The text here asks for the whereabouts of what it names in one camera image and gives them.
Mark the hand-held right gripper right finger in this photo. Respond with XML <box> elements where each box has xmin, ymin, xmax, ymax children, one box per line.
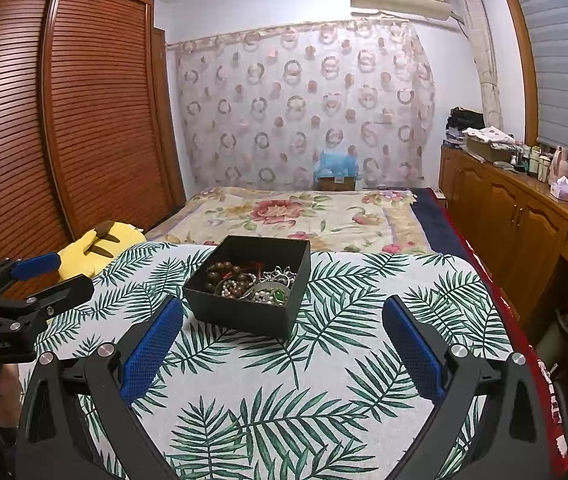
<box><xmin>382</xmin><ymin>295</ymin><xmax>564</xmax><ymax>480</ymax></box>

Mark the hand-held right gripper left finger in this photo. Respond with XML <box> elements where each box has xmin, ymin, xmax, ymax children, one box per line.
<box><xmin>14</xmin><ymin>296</ymin><xmax>185</xmax><ymax>480</ymax></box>

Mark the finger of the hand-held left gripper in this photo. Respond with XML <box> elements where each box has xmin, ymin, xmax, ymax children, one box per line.
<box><xmin>0</xmin><ymin>252</ymin><xmax>63</xmax><ymax>294</ymax></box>
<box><xmin>0</xmin><ymin>274</ymin><xmax>96</xmax><ymax>335</ymax></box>

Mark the black jewelry box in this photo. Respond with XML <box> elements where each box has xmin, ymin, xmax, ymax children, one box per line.
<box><xmin>182</xmin><ymin>235</ymin><xmax>311</xmax><ymax>339</ymax></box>

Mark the brown wooden bead bracelet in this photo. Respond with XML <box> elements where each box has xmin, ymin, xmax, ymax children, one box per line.
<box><xmin>205</xmin><ymin>260</ymin><xmax>257</xmax><ymax>301</ymax></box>

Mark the green leaf print blanket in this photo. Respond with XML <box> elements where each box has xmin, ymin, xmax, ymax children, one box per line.
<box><xmin>16</xmin><ymin>241</ymin><xmax>539</xmax><ymax>480</ymax></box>

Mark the yellow plush toy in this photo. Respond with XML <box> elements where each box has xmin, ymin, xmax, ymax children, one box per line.
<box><xmin>56</xmin><ymin>220</ymin><xmax>147</xmax><ymax>281</ymax></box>

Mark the navy and red blanket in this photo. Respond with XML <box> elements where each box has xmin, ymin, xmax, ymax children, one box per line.
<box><xmin>409</xmin><ymin>187</ymin><xmax>568</xmax><ymax>480</ymax></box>

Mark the long wooden cabinet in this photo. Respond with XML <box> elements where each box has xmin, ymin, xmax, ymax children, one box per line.
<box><xmin>438</xmin><ymin>144</ymin><xmax>568</xmax><ymax>326</ymax></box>

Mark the wooden louvered wardrobe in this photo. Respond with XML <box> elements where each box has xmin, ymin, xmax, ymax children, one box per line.
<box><xmin>0</xmin><ymin>0</ymin><xmax>187</xmax><ymax>301</ymax></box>

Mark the small cardboard box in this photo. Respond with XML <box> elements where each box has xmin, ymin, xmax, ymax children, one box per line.
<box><xmin>318</xmin><ymin>175</ymin><xmax>357</xmax><ymax>192</ymax></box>

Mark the blue fabric bundle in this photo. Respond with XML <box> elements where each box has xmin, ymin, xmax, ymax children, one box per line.
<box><xmin>314</xmin><ymin>147</ymin><xmax>362</xmax><ymax>181</ymax></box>

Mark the row of cosmetic bottles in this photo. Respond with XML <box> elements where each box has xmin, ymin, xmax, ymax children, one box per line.
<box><xmin>511</xmin><ymin>142</ymin><xmax>554</xmax><ymax>183</ymax></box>

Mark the stack of folded clothes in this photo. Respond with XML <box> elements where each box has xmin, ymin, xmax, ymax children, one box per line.
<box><xmin>444</xmin><ymin>106</ymin><xmax>484</xmax><ymax>147</ymax></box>

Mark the pink figurine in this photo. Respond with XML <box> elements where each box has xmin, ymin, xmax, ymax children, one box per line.
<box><xmin>551</xmin><ymin>145</ymin><xmax>568</xmax><ymax>181</ymax></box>

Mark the circle patterned curtain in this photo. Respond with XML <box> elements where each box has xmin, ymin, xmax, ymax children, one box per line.
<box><xmin>166</xmin><ymin>17</ymin><xmax>437</xmax><ymax>193</ymax></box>

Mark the white wrapped pipe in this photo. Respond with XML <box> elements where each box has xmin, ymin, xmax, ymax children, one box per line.
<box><xmin>451</xmin><ymin>0</ymin><xmax>504</xmax><ymax>131</ymax></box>

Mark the grey window blind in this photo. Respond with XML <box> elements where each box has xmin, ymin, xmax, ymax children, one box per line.
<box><xmin>506</xmin><ymin>0</ymin><xmax>568</xmax><ymax>171</ymax></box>

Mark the wooden window frame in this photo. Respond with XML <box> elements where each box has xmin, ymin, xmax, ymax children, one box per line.
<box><xmin>496</xmin><ymin>0</ymin><xmax>539</xmax><ymax>148</ymax></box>

